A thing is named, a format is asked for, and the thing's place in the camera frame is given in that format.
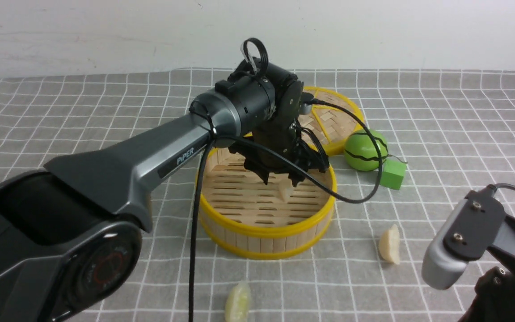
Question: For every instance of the white dumpling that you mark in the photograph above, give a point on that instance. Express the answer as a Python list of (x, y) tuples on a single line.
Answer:
[(286, 189), (388, 245)]

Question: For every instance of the green cube block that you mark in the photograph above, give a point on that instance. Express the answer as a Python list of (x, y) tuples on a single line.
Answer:
[(393, 174)]

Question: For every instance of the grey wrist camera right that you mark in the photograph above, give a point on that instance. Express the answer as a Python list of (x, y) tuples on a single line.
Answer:
[(464, 237)]

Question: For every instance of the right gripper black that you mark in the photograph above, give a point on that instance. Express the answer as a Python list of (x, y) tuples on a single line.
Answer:
[(495, 290)]

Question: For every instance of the bamboo steamer tray yellow rim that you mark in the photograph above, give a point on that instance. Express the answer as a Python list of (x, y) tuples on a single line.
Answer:
[(249, 219)]

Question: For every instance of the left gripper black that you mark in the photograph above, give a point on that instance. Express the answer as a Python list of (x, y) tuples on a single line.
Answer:
[(283, 134)]

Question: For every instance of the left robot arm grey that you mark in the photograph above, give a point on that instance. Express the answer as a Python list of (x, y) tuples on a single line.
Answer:
[(71, 233)]

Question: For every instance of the yellowish dumpling front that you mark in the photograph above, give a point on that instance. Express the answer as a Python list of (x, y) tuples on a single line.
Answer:
[(238, 303)]

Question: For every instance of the green toy watermelon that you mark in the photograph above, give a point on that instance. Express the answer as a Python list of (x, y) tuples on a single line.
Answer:
[(360, 152)]

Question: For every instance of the woven bamboo steamer lid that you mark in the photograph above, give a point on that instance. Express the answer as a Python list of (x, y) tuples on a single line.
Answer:
[(331, 126)]

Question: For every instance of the grey checked tablecloth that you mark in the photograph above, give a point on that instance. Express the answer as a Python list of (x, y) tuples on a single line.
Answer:
[(455, 129)]

